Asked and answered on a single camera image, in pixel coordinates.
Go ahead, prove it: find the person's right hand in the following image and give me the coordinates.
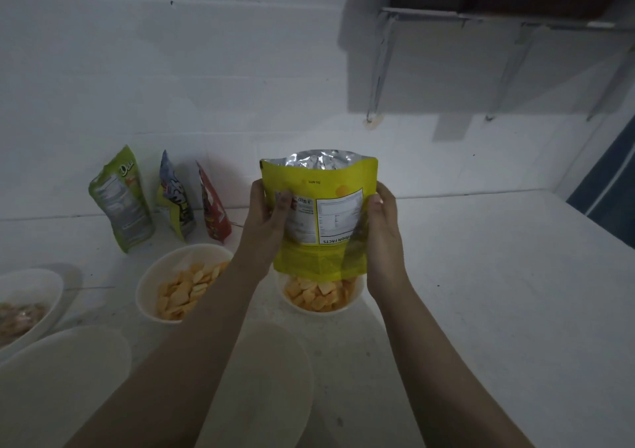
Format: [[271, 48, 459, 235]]
[[364, 180, 413, 301]]

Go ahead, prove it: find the person's left hand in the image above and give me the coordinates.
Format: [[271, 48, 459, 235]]
[[232, 178, 294, 286]]

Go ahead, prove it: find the yellow snack bag red label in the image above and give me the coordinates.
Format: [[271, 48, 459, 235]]
[[259, 148, 379, 281]]

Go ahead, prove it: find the pile of yellow crackers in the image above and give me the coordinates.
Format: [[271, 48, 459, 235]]
[[155, 261, 231, 321], [283, 276, 358, 312]]

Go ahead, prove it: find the small white bowl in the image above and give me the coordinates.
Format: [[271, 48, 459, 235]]
[[135, 243, 235, 325], [275, 269, 366, 316], [0, 267, 65, 360]]

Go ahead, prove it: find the small yellow-green snack bag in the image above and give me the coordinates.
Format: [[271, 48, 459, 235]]
[[156, 150, 197, 243]]

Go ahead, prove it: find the large white bowl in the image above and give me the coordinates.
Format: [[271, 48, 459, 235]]
[[0, 324, 133, 448], [197, 319, 315, 448]]

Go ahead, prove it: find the tall green snack bag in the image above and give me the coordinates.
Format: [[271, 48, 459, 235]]
[[88, 144, 156, 255]]

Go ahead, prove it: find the person's left forearm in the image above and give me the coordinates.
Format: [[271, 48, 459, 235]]
[[64, 264, 264, 448]]

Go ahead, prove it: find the person's right forearm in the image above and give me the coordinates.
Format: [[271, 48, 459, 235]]
[[379, 279, 536, 448]]

